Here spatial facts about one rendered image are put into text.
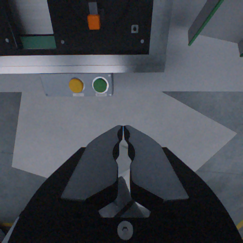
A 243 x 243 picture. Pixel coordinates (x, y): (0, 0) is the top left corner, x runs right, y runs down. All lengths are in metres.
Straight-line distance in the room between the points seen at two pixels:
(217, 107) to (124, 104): 1.41
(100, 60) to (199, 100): 1.39
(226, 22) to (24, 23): 0.50
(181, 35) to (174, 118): 0.30
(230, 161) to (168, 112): 1.98
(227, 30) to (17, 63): 0.54
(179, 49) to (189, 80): 0.12
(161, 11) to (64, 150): 0.64
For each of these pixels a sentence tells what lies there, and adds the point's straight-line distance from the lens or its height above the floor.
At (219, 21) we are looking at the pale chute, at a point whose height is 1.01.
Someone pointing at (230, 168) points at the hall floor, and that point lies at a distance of 2.58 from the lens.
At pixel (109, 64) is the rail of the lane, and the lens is 0.39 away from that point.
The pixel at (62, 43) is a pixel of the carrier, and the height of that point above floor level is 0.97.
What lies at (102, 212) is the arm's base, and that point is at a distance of 0.53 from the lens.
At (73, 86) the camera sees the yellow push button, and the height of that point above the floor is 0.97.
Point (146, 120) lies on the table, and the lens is 0.56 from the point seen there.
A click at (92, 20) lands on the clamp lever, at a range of 0.28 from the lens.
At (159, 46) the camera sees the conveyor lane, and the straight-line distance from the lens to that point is 0.40.
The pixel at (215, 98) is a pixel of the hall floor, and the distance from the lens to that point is 1.74.
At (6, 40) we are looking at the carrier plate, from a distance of 0.47.
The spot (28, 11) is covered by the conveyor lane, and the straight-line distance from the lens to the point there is 0.51.
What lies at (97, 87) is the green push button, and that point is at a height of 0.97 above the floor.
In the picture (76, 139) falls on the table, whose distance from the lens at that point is 0.64.
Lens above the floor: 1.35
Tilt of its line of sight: 62 degrees down
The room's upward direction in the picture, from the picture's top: 179 degrees counter-clockwise
